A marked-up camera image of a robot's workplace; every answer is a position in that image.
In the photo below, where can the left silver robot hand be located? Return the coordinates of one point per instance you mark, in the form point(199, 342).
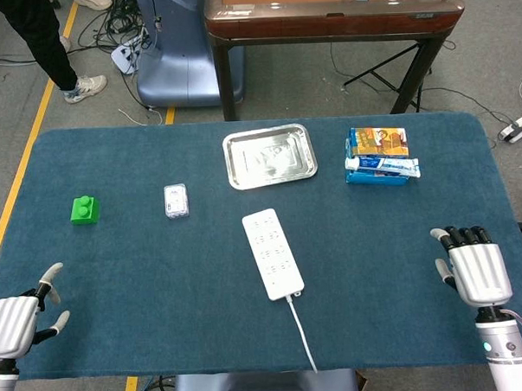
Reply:
point(11, 323)

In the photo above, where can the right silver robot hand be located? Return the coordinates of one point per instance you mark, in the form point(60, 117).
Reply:
point(481, 274)

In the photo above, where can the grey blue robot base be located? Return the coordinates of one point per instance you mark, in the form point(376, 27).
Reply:
point(181, 65)

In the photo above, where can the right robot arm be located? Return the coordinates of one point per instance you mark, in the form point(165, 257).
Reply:
point(503, 345)

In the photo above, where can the white floor power strip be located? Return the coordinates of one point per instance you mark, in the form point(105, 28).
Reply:
point(518, 129)

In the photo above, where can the white power strip with plugs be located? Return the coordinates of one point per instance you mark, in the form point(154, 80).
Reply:
point(127, 56)

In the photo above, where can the green toy building block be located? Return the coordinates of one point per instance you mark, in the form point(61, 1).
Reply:
point(85, 212)

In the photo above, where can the white blue toothpaste tube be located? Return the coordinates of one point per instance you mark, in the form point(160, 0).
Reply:
point(385, 166)

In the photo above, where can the blue table cloth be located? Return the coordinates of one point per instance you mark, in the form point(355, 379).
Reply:
point(160, 273)

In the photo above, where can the blue illustrated carton box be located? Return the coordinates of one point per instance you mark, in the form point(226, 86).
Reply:
point(377, 140)

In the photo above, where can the small white plastic packet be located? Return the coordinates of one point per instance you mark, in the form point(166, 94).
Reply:
point(176, 201)

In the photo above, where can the stainless steel tray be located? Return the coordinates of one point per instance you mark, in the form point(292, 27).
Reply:
point(270, 157)

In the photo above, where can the grey blue robot chassis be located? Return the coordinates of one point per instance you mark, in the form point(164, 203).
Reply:
point(260, 386)

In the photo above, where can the person in black clothes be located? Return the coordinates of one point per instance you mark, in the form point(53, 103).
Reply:
point(42, 40)

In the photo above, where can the brown mahjong table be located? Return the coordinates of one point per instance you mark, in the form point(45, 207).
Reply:
point(323, 26)

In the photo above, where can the white sneaker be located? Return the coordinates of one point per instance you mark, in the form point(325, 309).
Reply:
point(94, 0)

